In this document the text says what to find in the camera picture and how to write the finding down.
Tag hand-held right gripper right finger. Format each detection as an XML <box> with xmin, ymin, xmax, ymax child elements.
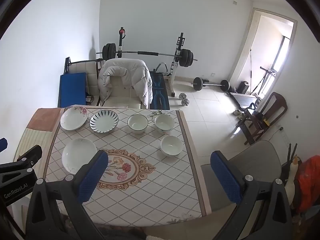
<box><xmin>210</xmin><ymin>151</ymin><xmax>293</xmax><ymax>240</ymax></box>

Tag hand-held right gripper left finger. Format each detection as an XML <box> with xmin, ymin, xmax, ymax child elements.
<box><xmin>25</xmin><ymin>149</ymin><xmax>109</xmax><ymax>240</ymax></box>

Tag plain white plate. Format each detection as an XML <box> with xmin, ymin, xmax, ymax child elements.
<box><xmin>61</xmin><ymin>138</ymin><xmax>97</xmax><ymax>175</ymax></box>

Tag pink floral white plate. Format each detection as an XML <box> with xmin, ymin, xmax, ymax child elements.
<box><xmin>60</xmin><ymin>106</ymin><xmax>88</xmax><ymax>131</ymax></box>

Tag plain white bowl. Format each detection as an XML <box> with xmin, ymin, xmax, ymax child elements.
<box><xmin>160</xmin><ymin>135</ymin><xmax>184</xmax><ymax>158</ymax></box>

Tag black rimmed white bowl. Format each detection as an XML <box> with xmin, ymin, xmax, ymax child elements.
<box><xmin>127</xmin><ymin>114</ymin><xmax>149</xmax><ymax>134</ymax></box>

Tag floral print white bowl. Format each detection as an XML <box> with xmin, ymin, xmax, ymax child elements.
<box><xmin>154</xmin><ymin>114</ymin><xmax>175</xmax><ymax>133</ymax></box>

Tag short barbell with black plates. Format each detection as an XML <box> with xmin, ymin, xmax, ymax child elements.
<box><xmin>192</xmin><ymin>77</ymin><xmax>230</xmax><ymax>92</ymax></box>

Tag long barbell with black plates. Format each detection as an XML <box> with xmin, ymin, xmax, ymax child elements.
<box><xmin>96</xmin><ymin>43</ymin><xmax>198</xmax><ymax>68</ymax></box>

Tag orange and green striped cloth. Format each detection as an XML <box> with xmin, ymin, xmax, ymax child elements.
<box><xmin>12</xmin><ymin>107</ymin><xmax>66</xmax><ymax>165</ymax></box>

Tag grey upholstered chair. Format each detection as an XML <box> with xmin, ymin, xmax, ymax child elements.
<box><xmin>200</xmin><ymin>140</ymin><xmax>283</xmax><ymax>240</ymax></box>

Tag floral diamond pattern tablecloth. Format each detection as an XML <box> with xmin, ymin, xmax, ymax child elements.
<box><xmin>42</xmin><ymin>106</ymin><xmax>212</xmax><ymax>227</ymax></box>

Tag cream coloured bottle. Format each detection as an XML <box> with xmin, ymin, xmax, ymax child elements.
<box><xmin>284</xmin><ymin>155</ymin><xmax>301</xmax><ymax>205</ymax></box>

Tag pair of white shoes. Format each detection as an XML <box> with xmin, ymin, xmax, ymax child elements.
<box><xmin>233</xmin><ymin>109</ymin><xmax>247</xmax><ymax>120</ymax></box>

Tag black router antennas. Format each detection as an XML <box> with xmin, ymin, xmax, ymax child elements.
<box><xmin>286</xmin><ymin>142</ymin><xmax>298</xmax><ymax>167</ymax></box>

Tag blue box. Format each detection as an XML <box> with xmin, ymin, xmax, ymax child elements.
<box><xmin>58</xmin><ymin>72</ymin><xmax>87</xmax><ymax>108</ymax></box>

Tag orange red bag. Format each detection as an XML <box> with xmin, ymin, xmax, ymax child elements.
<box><xmin>297</xmin><ymin>155</ymin><xmax>320</xmax><ymax>213</ymax></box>

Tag dark flat board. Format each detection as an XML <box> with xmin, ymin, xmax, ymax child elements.
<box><xmin>229</xmin><ymin>92</ymin><xmax>261</xmax><ymax>107</ymax></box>

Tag dark wooden chair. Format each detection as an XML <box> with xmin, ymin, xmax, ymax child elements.
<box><xmin>236</xmin><ymin>91</ymin><xmax>288</xmax><ymax>146</ymax></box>

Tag cream padded chair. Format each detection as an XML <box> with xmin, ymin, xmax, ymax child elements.
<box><xmin>67</xmin><ymin>59</ymin><xmax>104</xmax><ymax>105</ymax></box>
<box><xmin>99</xmin><ymin>59</ymin><xmax>153</xmax><ymax>109</ymax></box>

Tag black box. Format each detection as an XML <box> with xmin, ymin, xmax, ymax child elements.
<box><xmin>237</xmin><ymin>80</ymin><xmax>250</xmax><ymax>94</ymax></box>

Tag black weight bench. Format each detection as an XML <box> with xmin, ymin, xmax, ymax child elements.
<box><xmin>149</xmin><ymin>70</ymin><xmax>171</xmax><ymax>111</ymax></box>

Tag white puffer jacket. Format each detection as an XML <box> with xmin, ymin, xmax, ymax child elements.
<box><xmin>97</xmin><ymin>58</ymin><xmax>153</xmax><ymax>109</ymax></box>

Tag exercise machine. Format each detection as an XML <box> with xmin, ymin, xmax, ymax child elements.
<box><xmin>254</xmin><ymin>66</ymin><xmax>278</xmax><ymax>96</ymax></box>

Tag white barbell rack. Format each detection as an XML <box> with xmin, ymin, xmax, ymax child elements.
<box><xmin>117</xmin><ymin>26</ymin><xmax>187</xmax><ymax>97</ymax></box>

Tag white door frame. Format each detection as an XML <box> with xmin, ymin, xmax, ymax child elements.
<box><xmin>228</xmin><ymin>7</ymin><xmax>298</xmax><ymax>101</ymax></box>

